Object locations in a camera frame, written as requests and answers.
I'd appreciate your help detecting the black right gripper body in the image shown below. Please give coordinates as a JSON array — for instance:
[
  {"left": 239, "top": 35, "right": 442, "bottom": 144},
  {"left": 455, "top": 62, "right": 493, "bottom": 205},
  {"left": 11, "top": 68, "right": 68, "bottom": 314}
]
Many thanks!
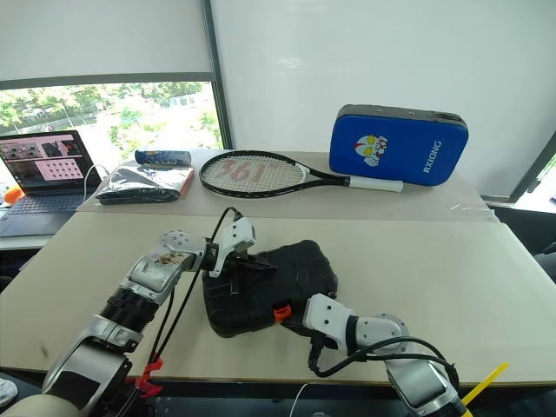
[{"left": 285, "top": 320, "right": 342, "bottom": 351}]

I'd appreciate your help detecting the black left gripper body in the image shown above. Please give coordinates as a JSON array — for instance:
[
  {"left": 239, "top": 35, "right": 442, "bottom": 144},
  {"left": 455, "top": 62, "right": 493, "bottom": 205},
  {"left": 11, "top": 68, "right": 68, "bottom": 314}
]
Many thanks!
[{"left": 227, "top": 248, "right": 262, "bottom": 274}]

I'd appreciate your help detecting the black plastic tool case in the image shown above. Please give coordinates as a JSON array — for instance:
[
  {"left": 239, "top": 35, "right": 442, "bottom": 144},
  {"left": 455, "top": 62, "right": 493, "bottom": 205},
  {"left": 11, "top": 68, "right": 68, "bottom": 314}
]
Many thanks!
[{"left": 200, "top": 239, "right": 341, "bottom": 340}]

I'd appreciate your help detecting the black white tennis racket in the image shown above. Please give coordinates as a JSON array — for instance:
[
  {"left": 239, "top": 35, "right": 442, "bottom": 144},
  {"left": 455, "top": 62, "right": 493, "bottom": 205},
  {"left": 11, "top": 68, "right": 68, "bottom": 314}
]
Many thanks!
[{"left": 198, "top": 149, "right": 405, "bottom": 199}]

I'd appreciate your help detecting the black cloth in plastic bag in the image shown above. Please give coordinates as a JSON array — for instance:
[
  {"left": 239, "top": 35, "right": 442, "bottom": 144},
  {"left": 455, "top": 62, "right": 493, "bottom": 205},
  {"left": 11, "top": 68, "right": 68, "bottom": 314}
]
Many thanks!
[{"left": 95, "top": 166, "right": 195, "bottom": 205}]

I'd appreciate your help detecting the blue printed cylinder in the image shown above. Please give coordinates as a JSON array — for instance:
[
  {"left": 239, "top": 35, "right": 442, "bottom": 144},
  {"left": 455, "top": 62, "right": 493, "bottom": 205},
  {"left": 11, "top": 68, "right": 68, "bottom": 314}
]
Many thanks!
[{"left": 134, "top": 148, "right": 193, "bottom": 168}]

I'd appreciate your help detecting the yellow zip tie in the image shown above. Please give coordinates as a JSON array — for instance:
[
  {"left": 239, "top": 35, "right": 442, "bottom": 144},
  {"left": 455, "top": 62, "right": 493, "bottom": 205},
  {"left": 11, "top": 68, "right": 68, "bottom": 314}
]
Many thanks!
[{"left": 459, "top": 361, "right": 510, "bottom": 406}]

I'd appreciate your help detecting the blue kick pad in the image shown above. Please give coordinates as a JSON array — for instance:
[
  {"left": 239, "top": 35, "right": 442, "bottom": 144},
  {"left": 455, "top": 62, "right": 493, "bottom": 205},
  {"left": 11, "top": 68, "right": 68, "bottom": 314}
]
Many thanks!
[{"left": 328, "top": 103, "right": 470, "bottom": 188}]

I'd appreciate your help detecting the dark open laptop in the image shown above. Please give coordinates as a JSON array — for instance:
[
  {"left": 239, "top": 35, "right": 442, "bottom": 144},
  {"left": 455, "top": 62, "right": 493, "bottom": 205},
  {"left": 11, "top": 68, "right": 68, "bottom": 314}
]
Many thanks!
[{"left": 0, "top": 129, "right": 103, "bottom": 238}]

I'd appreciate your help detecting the beige rounded shape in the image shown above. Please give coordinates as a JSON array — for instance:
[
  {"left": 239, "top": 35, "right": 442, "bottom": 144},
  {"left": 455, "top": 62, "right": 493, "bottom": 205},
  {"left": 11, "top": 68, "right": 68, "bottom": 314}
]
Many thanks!
[{"left": 0, "top": 392, "right": 84, "bottom": 417}]

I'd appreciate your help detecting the white rounded object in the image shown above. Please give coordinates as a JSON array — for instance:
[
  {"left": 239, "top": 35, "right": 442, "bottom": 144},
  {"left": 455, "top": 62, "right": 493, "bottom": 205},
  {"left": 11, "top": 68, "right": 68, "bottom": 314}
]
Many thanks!
[{"left": 0, "top": 376, "right": 19, "bottom": 406}]

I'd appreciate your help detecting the white roller blind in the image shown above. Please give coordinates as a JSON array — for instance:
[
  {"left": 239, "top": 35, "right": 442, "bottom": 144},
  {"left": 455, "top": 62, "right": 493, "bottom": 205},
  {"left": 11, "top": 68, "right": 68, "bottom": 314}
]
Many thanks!
[{"left": 0, "top": 0, "right": 213, "bottom": 83}]

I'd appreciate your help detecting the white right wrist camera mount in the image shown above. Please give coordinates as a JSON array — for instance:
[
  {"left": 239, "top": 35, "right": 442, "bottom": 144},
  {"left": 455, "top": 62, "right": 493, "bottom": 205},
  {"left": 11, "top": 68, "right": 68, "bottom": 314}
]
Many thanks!
[{"left": 302, "top": 293, "right": 356, "bottom": 349}]

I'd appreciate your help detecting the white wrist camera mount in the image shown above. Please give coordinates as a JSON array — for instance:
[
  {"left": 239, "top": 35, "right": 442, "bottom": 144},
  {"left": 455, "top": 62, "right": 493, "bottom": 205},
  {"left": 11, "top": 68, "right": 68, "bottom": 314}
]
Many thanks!
[
  {"left": 207, "top": 216, "right": 258, "bottom": 280},
  {"left": 302, "top": 293, "right": 356, "bottom": 349}
]

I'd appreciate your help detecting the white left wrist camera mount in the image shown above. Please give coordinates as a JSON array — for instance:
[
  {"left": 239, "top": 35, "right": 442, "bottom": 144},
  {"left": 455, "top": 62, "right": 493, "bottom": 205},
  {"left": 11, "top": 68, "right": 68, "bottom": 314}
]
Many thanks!
[{"left": 207, "top": 216, "right": 258, "bottom": 280}]

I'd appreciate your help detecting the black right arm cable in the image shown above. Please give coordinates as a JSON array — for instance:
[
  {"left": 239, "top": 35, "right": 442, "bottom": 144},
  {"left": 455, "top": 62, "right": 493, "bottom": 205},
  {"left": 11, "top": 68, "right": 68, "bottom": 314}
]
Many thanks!
[{"left": 307, "top": 335, "right": 460, "bottom": 384}]

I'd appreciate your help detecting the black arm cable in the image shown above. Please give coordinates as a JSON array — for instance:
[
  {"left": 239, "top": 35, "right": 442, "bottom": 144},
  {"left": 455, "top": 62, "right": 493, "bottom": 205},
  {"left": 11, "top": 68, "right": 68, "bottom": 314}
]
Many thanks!
[
  {"left": 307, "top": 335, "right": 460, "bottom": 384},
  {"left": 149, "top": 207, "right": 243, "bottom": 367}
]

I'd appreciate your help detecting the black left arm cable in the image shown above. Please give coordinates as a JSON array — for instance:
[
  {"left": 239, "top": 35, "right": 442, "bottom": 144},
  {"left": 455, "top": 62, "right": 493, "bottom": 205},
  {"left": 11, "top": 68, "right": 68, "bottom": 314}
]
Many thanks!
[{"left": 149, "top": 207, "right": 243, "bottom": 367}]

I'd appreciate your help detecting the white hanging cable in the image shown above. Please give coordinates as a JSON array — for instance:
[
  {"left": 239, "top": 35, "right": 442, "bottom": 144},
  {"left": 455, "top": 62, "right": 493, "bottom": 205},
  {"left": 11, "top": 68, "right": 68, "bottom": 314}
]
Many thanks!
[{"left": 294, "top": 383, "right": 308, "bottom": 417}]

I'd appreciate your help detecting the red cable tie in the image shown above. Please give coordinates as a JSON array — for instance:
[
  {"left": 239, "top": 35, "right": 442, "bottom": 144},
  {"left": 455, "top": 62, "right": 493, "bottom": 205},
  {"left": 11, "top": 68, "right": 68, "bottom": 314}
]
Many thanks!
[{"left": 134, "top": 353, "right": 165, "bottom": 393}]

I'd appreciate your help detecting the white laptop cable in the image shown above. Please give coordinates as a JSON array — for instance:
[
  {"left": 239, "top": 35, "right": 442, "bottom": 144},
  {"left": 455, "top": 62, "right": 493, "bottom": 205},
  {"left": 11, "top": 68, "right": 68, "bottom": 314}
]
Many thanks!
[{"left": 82, "top": 163, "right": 103, "bottom": 202}]

